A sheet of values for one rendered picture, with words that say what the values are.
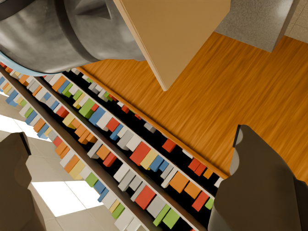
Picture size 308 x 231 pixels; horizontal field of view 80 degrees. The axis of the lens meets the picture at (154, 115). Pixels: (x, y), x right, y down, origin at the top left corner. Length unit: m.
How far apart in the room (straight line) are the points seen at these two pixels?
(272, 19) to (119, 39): 0.24
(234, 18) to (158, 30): 0.20
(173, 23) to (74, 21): 0.13
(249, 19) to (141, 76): 1.34
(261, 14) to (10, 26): 0.36
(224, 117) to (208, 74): 0.37
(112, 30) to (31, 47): 0.13
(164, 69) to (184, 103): 1.19
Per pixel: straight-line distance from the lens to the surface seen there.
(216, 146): 1.37
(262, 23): 0.39
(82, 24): 0.28
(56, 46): 0.31
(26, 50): 0.33
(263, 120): 1.45
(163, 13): 0.24
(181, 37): 0.28
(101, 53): 0.29
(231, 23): 0.42
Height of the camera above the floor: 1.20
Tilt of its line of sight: 5 degrees down
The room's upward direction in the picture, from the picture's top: 142 degrees counter-clockwise
